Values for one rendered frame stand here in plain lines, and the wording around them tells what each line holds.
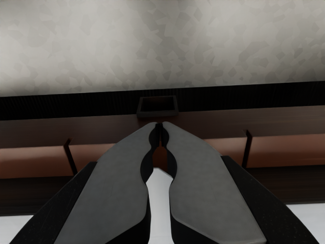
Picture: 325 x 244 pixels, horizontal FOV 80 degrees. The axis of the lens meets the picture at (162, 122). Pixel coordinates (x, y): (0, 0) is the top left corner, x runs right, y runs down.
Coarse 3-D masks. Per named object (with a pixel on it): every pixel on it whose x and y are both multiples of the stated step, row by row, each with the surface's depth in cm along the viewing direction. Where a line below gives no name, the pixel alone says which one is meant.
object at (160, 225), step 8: (152, 200) 17; (160, 200) 17; (168, 200) 17; (152, 208) 17; (160, 208) 17; (168, 208) 17; (152, 216) 18; (160, 216) 18; (168, 216) 18; (152, 224) 18; (160, 224) 18; (168, 224) 18; (152, 232) 19; (160, 232) 19; (168, 232) 19
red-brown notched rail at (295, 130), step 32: (0, 128) 23; (32, 128) 22; (64, 128) 22; (96, 128) 22; (128, 128) 21; (192, 128) 21; (224, 128) 20; (256, 128) 20; (288, 128) 20; (320, 128) 20; (0, 160) 20; (32, 160) 20; (64, 160) 20; (96, 160) 20; (160, 160) 20; (256, 160) 20; (288, 160) 20; (320, 160) 20
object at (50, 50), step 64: (0, 0) 25; (64, 0) 26; (128, 0) 26; (192, 0) 26; (256, 0) 26; (320, 0) 26; (0, 64) 30; (64, 64) 30; (128, 64) 30; (192, 64) 30; (256, 64) 30; (320, 64) 30
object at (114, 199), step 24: (120, 144) 10; (144, 144) 10; (96, 168) 9; (120, 168) 8; (144, 168) 9; (96, 192) 7; (120, 192) 7; (144, 192) 7; (72, 216) 7; (96, 216) 6; (120, 216) 6; (144, 216) 6; (72, 240) 6; (96, 240) 6; (120, 240) 6; (144, 240) 7
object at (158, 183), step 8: (160, 168) 15; (152, 176) 15; (160, 176) 15; (168, 176) 15; (152, 184) 16; (160, 184) 16; (168, 184) 16; (152, 192) 16; (160, 192) 16; (168, 192) 16
